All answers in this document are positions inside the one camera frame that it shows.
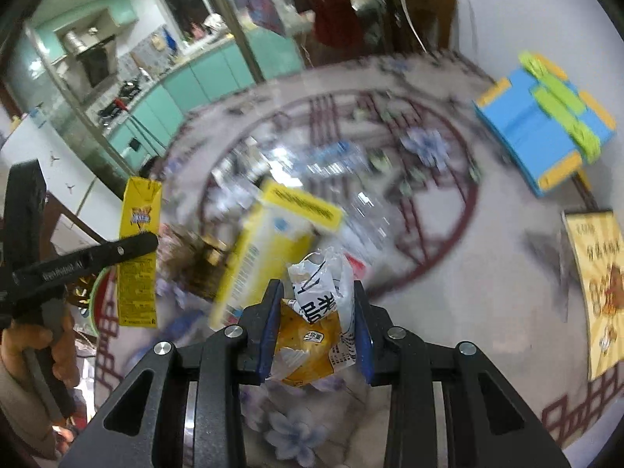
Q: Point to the brown and gold snack wrapper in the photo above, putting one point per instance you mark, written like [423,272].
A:
[195,258]

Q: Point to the yellow and white snack wrapper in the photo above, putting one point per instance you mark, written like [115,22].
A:
[312,346]

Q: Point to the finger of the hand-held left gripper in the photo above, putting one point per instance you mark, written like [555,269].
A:
[97,256]

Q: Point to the clear plastic bottle blue label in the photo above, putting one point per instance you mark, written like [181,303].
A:
[331,153]

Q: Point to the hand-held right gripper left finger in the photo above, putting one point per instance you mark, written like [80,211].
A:
[272,336]

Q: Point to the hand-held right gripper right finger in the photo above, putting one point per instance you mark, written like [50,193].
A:
[363,346]

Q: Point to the yellow drink carton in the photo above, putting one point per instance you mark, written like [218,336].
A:
[139,292]

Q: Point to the red hanging garment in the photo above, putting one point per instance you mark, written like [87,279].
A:
[336,9]

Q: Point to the metal range hood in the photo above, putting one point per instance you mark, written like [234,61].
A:
[90,53]

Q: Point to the person's left hand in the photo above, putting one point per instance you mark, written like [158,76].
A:
[66,351]

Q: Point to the red and green plastic basin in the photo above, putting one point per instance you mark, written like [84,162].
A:
[100,302]

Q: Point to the dark wooden furniture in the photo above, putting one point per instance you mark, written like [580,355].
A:
[434,19]

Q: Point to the teal kitchen cabinets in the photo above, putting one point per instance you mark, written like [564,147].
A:
[214,78]

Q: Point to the yellow picture book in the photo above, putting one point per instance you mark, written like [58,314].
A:
[602,292]

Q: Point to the yellow and white carton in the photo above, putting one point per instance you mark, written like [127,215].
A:
[258,263]

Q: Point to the person's left forearm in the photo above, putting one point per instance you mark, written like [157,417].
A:
[19,409]

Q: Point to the white refrigerator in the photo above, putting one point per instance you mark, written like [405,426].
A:
[58,175]

